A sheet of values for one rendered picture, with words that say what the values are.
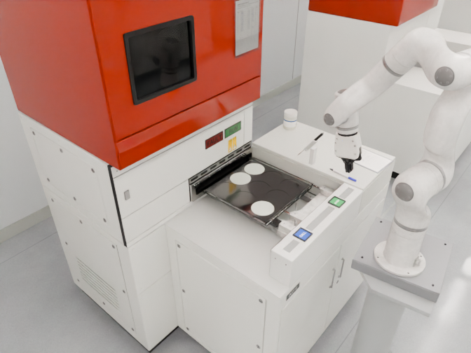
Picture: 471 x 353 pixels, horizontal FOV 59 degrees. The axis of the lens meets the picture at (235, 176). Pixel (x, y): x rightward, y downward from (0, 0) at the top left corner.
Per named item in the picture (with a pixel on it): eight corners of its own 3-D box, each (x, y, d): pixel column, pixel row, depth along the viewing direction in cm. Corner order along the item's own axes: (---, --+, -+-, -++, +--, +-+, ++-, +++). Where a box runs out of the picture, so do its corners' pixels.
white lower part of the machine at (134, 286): (76, 291, 256) (40, 183, 209) (174, 223, 307) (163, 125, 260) (151, 361, 219) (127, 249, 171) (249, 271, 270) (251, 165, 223)
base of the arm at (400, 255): (432, 258, 161) (446, 220, 151) (413, 285, 149) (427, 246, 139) (386, 235, 172) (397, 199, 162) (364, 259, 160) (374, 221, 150)
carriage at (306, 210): (277, 234, 174) (277, 230, 172) (322, 194, 196) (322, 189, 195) (292, 244, 169) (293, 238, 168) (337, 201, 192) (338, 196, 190)
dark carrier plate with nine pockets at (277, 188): (205, 190, 192) (205, 189, 191) (252, 160, 213) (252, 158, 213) (265, 223, 174) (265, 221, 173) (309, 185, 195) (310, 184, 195)
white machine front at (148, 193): (124, 245, 173) (106, 165, 150) (247, 163, 224) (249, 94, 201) (128, 248, 171) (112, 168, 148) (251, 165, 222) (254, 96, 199)
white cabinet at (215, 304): (178, 335, 231) (163, 225, 184) (280, 242, 291) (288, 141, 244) (271, 412, 197) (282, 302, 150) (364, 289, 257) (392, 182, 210)
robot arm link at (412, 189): (434, 223, 150) (455, 167, 137) (406, 244, 140) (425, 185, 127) (405, 206, 158) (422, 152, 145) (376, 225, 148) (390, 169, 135)
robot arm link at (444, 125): (395, 190, 146) (420, 175, 154) (426, 208, 138) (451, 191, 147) (441, 47, 117) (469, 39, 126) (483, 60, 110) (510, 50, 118)
